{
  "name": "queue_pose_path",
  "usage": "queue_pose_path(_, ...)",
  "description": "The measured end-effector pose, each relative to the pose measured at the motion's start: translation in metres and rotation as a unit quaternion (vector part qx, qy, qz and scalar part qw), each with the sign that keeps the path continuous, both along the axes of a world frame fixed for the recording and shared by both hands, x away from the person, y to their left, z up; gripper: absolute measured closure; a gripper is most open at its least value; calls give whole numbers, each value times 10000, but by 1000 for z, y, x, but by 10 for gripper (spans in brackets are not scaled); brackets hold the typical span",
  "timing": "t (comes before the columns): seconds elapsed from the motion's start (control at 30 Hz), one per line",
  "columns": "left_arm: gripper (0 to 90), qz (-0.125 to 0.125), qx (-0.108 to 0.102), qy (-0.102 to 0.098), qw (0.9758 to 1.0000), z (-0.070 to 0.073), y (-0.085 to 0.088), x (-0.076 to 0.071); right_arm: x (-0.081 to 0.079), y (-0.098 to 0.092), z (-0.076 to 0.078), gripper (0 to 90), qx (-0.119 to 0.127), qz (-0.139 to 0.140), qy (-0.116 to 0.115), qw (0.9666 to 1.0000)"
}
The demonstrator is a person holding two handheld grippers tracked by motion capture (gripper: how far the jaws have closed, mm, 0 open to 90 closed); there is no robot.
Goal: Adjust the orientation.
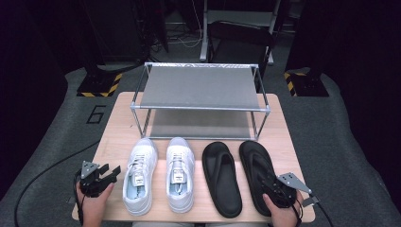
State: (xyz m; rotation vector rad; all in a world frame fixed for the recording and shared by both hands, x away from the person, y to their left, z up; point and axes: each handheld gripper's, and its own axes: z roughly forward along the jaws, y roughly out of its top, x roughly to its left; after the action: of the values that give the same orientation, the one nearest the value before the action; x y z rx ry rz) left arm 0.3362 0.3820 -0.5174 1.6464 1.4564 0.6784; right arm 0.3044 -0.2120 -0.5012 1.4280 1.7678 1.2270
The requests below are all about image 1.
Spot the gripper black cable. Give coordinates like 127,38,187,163
291,192,335,227
13,140,101,227

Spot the grey floor mat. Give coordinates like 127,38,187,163
0,64,401,227

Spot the grey tape strip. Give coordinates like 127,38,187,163
302,195,321,208

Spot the black chair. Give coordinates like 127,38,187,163
206,20,276,93

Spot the white cable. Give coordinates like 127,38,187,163
171,0,204,49

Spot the white metal stand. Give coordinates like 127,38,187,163
199,0,284,66

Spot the white sneaker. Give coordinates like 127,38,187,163
122,137,159,217
165,136,196,215

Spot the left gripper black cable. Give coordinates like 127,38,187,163
13,140,101,227

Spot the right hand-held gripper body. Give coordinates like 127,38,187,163
267,172,314,210

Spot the dark curtain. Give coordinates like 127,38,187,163
0,0,96,198
283,0,401,206

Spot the black stand base striped edge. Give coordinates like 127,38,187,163
76,62,124,98
283,67,330,97

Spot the person's right hand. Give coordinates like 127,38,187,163
262,190,305,227

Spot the grey metal shoe rack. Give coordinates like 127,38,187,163
130,61,271,142

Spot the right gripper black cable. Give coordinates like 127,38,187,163
291,192,335,227

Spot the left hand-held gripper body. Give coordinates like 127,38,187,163
78,160,115,199

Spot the person's left hand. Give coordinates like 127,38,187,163
76,183,115,222

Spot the black slipper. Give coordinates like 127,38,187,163
238,140,299,218
201,141,243,219

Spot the dark equipment cabinet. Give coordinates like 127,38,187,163
82,0,169,64

